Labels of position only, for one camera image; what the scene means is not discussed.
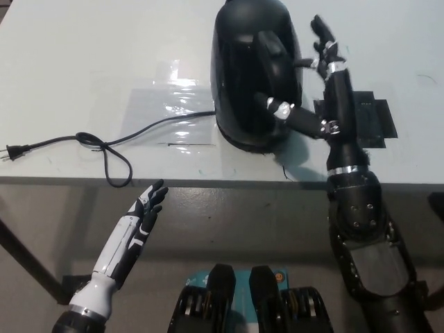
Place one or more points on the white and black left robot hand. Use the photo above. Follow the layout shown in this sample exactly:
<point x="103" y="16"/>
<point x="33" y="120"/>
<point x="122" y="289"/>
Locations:
<point x="118" y="249"/>

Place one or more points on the black electric kettle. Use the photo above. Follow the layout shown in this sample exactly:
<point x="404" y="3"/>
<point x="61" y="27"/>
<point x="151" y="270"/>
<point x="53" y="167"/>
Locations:
<point x="243" y="76"/>

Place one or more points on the black robot torso teal top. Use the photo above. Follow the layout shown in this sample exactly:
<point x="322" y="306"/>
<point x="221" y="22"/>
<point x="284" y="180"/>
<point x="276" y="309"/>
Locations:
<point x="260" y="305"/>

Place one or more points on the black table leg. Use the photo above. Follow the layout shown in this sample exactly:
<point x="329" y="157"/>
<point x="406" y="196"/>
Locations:
<point x="31" y="265"/>

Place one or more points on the clear plastic sheet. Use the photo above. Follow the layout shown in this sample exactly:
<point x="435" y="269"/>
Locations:
<point x="166" y="112"/>

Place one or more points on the black tape marker patch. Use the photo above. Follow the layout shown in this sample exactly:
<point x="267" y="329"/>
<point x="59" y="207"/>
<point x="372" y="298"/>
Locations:
<point x="373" y="121"/>

